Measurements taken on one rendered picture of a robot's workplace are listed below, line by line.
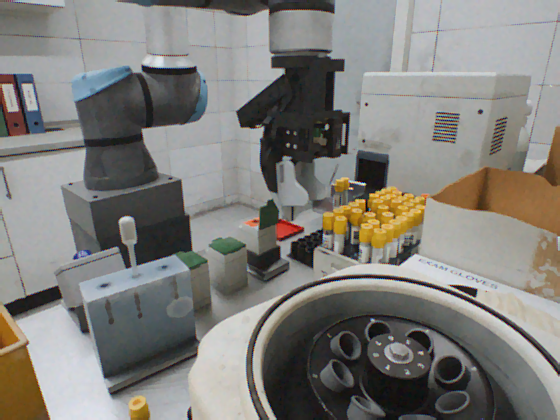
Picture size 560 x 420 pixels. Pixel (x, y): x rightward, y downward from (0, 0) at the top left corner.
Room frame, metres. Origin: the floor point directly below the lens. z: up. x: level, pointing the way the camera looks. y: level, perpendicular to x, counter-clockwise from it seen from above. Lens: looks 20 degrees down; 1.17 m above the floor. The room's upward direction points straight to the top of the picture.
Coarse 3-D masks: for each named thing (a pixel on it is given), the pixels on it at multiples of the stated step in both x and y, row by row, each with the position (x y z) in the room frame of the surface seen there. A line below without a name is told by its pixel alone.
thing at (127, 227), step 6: (126, 216) 0.32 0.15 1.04; (120, 222) 0.31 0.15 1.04; (126, 222) 0.31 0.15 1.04; (132, 222) 0.31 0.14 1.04; (120, 228) 0.31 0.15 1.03; (126, 228) 0.31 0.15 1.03; (132, 228) 0.31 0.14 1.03; (126, 234) 0.31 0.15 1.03; (132, 234) 0.31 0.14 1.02; (126, 240) 0.31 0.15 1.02; (132, 240) 0.31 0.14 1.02
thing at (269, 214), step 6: (270, 204) 0.49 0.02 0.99; (264, 210) 0.48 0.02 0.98; (270, 210) 0.49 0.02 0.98; (276, 210) 0.50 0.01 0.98; (264, 216) 0.48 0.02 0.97; (270, 216) 0.49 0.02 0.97; (276, 216) 0.50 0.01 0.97; (258, 222) 0.48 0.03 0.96; (264, 222) 0.48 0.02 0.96; (270, 222) 0.49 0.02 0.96; (276, 222) 0.50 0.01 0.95; (258, 228) 0.48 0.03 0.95; (264, 228) 0.49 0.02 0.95
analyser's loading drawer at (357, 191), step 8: (352, 184) 0.76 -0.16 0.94; (360, 184) 0.74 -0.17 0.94; (368, 184) 0.84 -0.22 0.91; (352, 192) 0.70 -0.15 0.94; (360, 192) 0.74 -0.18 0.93; (368, 192) 0.78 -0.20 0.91; (320, 200) 0.69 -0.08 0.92; (328, 200) 0.68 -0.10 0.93; (352, 200) 0.71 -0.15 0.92; (320, 208) 0.69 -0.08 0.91; (328, 208) 0.68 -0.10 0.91
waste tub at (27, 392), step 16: (0, 304) 0.26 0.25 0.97; (0, 320) 0.27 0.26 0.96; (0, 336) 0.29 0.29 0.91; (16, 336) 0.22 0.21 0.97; (0, 352) 0.20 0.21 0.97; (16, 352) 0.21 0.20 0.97; (0, 368) 0.20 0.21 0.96; (16, 368) 0.21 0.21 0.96; (32, 368) 0.22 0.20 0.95; (0, 384) 0.20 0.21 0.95; (16, 384) 0.21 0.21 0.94; (32, 384) 0.21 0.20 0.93; (0, 400) 0.20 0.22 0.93; (16, 400) 0.20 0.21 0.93; (32, 400) 0.21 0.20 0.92; (0, 416) 0.19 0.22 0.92; (16, 416) 0.20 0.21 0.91; (32, 416) 0.21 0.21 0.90; (48, 416) 0.22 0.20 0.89
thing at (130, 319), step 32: (96, 288) 0.29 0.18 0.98; (128, 288) 0.29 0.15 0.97; (160, 288) 0.31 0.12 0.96; (96, 320) 0.27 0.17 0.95; (128, 320) 0.29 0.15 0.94; (160, 320) 0.31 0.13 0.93; (192, 320) 0.33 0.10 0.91; (96, 352) 0.28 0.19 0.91; (128, 352) 0.28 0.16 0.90; (160, 352) 0.30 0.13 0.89; (192, 352) 0.31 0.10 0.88
